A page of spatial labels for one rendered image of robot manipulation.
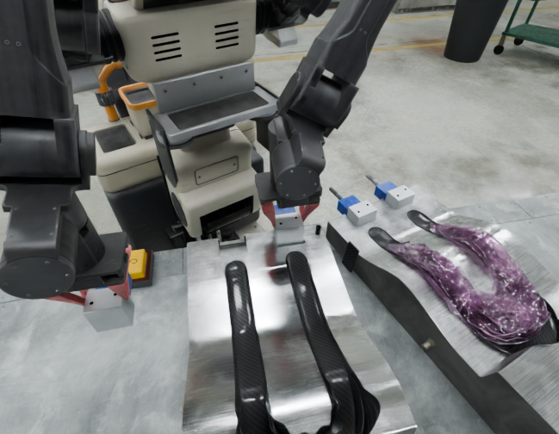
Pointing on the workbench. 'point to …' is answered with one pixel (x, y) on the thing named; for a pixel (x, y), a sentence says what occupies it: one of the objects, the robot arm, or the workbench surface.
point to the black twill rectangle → (350, 257)
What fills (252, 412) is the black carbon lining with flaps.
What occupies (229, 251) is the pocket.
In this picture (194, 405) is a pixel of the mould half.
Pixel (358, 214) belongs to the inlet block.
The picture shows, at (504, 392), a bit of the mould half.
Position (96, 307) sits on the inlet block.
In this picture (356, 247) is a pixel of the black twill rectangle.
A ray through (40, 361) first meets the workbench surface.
